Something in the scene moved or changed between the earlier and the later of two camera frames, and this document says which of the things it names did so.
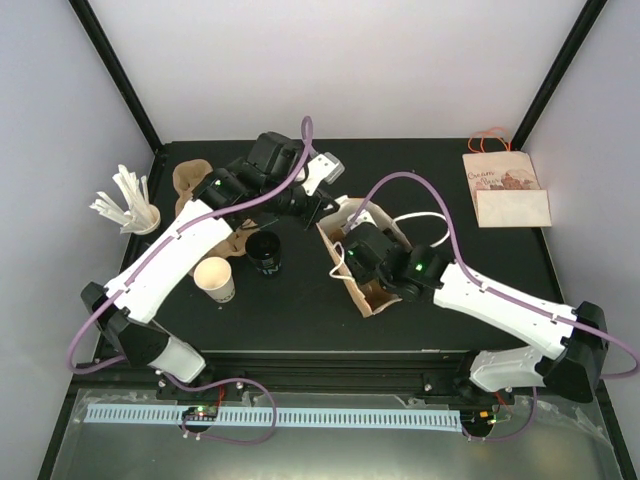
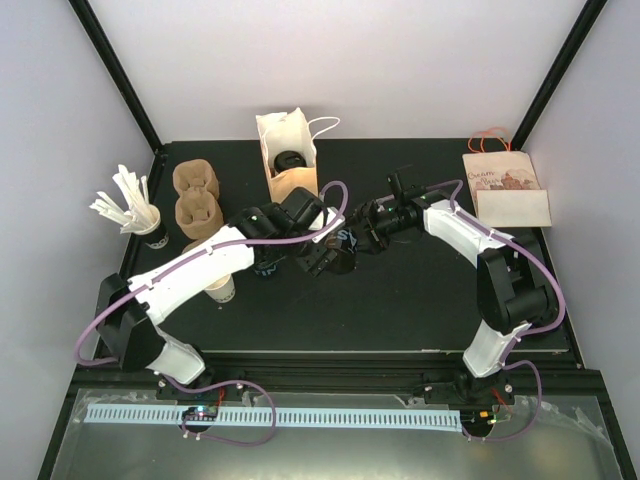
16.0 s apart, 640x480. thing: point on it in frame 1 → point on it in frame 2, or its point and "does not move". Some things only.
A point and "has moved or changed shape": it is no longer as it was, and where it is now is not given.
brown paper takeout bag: [332, 225] has moved or changed shape
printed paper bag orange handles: [502, 184] does not move
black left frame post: [117, 72] does not move
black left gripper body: [307, 217] → [315, 263]
